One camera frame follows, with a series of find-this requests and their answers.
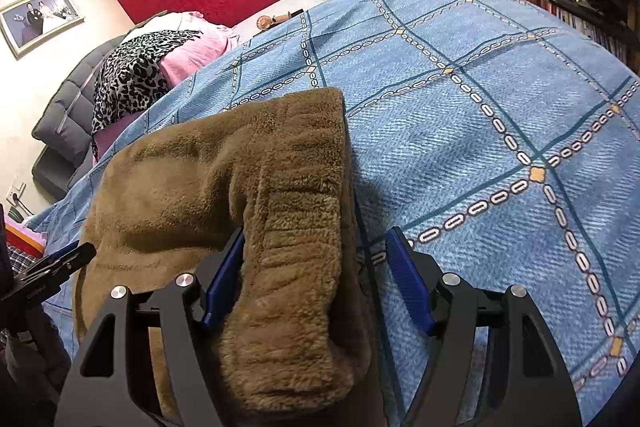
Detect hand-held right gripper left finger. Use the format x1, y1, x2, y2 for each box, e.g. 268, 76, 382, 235
54, 227, 247, 427

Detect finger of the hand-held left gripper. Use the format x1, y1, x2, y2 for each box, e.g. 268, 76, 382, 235
12, 242, 97, 282

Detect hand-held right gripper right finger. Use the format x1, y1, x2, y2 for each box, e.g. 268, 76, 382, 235
384, 226, 583, 427

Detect brown fleece pants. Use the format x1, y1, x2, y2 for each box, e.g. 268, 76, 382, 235
72, 87, 373, 427

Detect plaid cloth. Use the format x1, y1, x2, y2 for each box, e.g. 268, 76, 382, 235
6, 244, 47, 275

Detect grey quilted headboard cushion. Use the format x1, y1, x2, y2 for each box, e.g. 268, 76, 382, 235
31, 34, 132, 196

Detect leopard print cloth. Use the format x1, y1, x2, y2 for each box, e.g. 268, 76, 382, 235
91, 31, 202, 136

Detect pink pillow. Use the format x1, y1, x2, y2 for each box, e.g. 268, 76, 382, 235
91, 11, 237, 164

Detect wooden hair brush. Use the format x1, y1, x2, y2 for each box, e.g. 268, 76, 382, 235
255, 9, 297, 32

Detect blue chain-pattern bedspread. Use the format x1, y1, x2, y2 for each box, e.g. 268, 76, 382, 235
25, 0, 640, 427

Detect framed wall photo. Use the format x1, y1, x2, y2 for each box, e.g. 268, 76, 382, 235
0, 0, 86, 60

